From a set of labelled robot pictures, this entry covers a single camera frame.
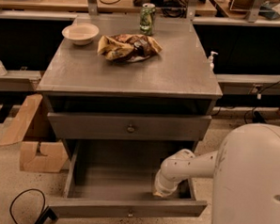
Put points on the grey drawer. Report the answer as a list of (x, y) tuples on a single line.
[(127, 126), (116, 179)]

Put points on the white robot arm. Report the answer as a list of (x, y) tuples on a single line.
[(245, 172)]

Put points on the grey drawer cabinet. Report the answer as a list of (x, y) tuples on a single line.
[(177, 81)]

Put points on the grey top drawer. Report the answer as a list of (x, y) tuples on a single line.
[(127, 126)]

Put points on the crumpled chip bag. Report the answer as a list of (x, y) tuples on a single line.
[(128, 47)]

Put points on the white pump bottle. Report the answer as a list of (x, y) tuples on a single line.
[(211, 59)]

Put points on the cardboard box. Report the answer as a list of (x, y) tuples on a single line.
[(40, 150)]

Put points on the white bowl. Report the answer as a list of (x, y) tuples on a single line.
[(80, 34)]

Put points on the green soda can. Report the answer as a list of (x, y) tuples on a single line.
[(147, 17)]

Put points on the black chair leg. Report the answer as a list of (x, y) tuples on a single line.
[(47, 213)]

